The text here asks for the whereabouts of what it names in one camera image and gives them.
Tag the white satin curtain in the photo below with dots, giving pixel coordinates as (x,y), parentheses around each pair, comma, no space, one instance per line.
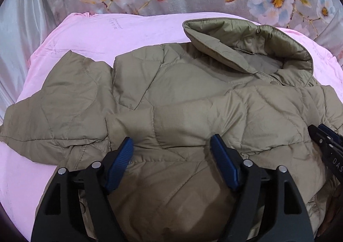
(24,26)

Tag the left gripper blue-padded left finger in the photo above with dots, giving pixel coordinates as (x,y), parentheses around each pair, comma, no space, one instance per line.
(59,217)

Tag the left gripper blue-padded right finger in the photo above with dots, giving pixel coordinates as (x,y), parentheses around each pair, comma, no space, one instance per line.
(268,205)

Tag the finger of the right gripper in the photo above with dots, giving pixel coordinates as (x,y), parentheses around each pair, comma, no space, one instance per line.
(330,133)
(331,150)

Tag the olive quilted jacket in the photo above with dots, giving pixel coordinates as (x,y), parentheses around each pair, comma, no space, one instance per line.
(187,113)

